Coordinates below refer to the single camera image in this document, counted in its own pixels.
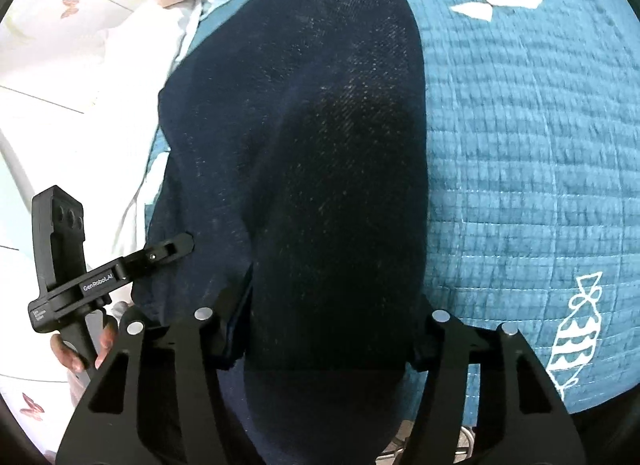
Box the dark denim jeans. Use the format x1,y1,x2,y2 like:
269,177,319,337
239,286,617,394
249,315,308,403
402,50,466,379
131,0,432,465

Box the white floral bed sheet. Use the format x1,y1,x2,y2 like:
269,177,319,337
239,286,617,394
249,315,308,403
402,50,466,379
0,0,241,451

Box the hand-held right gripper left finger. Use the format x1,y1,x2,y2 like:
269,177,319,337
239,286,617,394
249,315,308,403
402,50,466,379
55,306,251,465

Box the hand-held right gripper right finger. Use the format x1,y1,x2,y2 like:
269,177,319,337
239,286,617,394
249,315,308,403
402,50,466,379
395,306,587,465

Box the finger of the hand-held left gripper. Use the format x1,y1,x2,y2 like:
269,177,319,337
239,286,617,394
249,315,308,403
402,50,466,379
120,232,195,280

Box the person's left hand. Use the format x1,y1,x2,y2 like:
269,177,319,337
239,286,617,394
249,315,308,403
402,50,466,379
50,314,121,375

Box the teal quilted blanket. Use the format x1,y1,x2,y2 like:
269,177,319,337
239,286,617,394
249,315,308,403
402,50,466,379
142,0,640,418

